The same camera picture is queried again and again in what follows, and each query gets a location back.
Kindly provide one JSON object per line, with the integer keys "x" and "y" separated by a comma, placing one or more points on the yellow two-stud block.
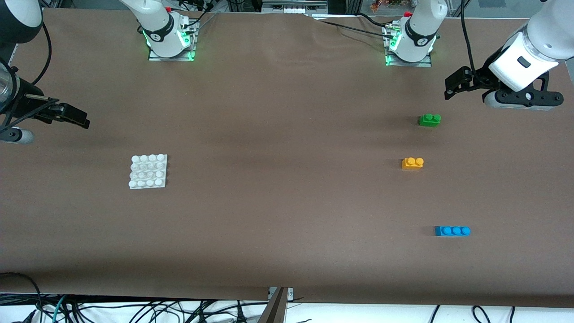
{"x": 411, "y": 164}

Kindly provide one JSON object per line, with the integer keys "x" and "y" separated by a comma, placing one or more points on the orange background clutter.
{"x": 381, "y": 5}

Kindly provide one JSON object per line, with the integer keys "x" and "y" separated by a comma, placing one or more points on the white studded base plate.
{"x": 148, "y": 172}

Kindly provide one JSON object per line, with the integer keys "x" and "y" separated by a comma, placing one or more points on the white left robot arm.
{"x": 538, "y": 40}

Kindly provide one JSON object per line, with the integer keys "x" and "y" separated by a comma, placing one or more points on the blue three-stud block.
{"x": 450, "y": 231}

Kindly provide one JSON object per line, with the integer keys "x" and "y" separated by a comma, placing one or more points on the small metal bracket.
{"x": 290, "y": 294}

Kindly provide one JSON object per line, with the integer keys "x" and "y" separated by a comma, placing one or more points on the brown table cover sheet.
{"x": 269, "y": 112}

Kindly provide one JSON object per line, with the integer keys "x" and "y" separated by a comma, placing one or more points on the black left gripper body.
{"x": 485, "y": 73}

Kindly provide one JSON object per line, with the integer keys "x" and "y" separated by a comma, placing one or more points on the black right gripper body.
{"x": 23, "y": 106}

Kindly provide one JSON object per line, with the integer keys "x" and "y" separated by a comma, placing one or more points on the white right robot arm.
{"x": 154, "y": 13}

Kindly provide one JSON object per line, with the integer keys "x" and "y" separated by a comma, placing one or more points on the green two-stud block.
{"x": 429, "y": 121}

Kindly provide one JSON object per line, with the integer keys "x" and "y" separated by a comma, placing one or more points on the aluminium frame rail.
{"x": 291, "y": 6}

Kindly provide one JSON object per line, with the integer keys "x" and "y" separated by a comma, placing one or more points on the dark angled post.
{"x": 274, "y": 309}

